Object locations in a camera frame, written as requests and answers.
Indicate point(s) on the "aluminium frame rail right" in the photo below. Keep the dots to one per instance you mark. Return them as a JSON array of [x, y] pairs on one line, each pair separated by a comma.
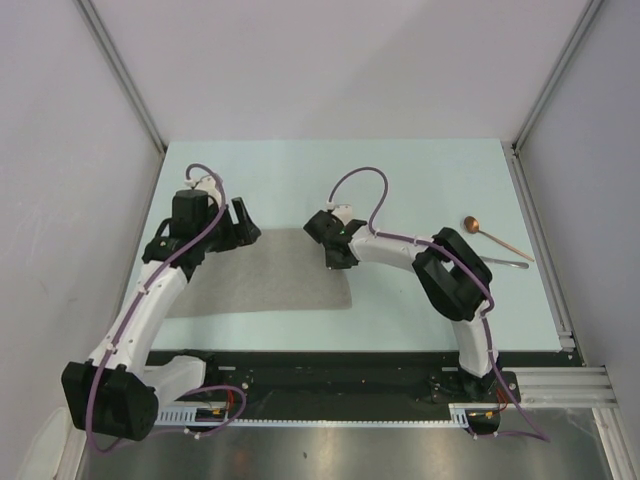
[[553, 290]]

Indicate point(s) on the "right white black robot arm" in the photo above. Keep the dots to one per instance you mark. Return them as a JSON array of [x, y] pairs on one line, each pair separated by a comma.
[[454, 278]]

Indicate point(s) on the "grey cloth napkin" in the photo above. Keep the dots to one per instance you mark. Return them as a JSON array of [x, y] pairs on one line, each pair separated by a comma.
[[283, 271]]

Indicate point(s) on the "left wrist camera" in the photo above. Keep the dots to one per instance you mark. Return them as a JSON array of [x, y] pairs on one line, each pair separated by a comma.
[[208, 184]]

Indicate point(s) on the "aluminium frame post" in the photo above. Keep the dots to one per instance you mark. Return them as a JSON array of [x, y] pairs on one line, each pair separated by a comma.
[[569, 51], [114, 60]]

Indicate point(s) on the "silver butter knife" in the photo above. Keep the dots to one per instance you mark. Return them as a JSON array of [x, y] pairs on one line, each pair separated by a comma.
[[514, 264]]

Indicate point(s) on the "aluminium frame post right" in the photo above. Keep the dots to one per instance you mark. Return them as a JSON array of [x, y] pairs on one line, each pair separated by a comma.
[[569, 51]]

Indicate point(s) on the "white slotted cable duct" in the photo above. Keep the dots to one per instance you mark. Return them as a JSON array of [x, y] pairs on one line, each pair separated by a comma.
[[185, 417]]

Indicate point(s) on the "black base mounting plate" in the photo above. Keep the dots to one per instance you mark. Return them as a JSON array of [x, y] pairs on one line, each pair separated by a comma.
[[338, 386]]

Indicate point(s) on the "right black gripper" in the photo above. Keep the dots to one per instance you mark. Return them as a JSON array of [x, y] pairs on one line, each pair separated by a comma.
[[332, 264]]

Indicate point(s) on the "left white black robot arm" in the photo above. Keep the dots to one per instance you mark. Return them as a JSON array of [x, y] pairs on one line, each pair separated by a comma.
[[111, 393]]

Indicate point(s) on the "aluminium frame post left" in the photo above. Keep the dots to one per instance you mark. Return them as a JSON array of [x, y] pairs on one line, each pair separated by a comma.
[[114, 60]]

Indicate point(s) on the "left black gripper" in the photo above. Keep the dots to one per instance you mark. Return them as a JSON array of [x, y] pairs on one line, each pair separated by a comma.
[[241, 234]]

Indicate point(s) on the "copper spoon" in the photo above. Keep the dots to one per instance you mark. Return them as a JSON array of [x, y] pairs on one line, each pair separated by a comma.
[[472, 226]]

